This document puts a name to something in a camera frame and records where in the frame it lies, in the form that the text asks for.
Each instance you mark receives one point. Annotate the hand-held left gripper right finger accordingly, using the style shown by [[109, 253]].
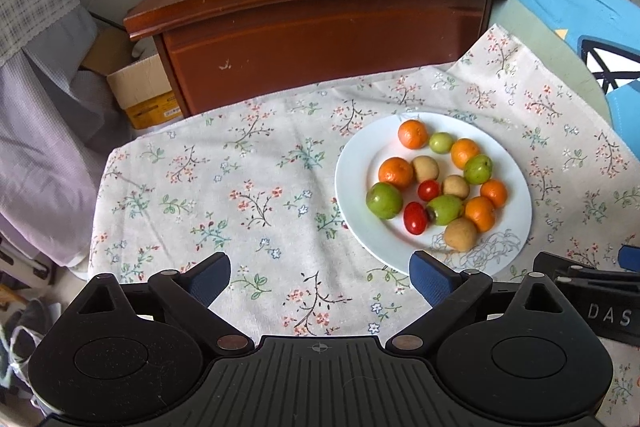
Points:
[[430, 279]]

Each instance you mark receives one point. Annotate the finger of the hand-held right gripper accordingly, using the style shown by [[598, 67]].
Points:
[[630, 256]]

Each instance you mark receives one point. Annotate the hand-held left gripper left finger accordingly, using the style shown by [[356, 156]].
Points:
[[212, 279]]

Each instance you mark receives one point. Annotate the large tan longan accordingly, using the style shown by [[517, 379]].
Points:
[[461, 234]]

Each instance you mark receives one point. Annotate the oval red cherry tomato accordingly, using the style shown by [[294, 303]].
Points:
[[415, 217]]

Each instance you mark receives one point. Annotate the green jujube with brown end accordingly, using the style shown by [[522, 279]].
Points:
[[446, 209]]

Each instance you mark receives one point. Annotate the round red cherry tomato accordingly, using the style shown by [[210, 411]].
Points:
[[428, 190]]

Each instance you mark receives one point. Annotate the large green jujube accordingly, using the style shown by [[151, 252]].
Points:
[[384, 201]]

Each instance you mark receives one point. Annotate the small orange tangerine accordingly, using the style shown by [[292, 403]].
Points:
[[494, 193]]

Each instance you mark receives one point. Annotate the large orange tangerine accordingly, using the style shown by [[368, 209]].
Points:
[[396, 172]]

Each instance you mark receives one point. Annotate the white oval plate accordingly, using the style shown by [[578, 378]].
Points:
[[357, 177]]

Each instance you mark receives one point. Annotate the small green jujube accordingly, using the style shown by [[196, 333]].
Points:
[[441, 142]]

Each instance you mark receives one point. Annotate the floral tablecloth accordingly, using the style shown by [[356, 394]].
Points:
[[250, 157]]

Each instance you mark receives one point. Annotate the open cardboard box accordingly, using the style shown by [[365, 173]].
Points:
[[145, 82]]

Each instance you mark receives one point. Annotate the pale green bed sheet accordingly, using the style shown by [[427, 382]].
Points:
[[540, 57]]

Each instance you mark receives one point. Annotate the lilac cloth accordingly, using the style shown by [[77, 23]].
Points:
[[45, 132]]

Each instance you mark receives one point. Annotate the brown wooden nightstand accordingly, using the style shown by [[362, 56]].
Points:
[[325, 37]]

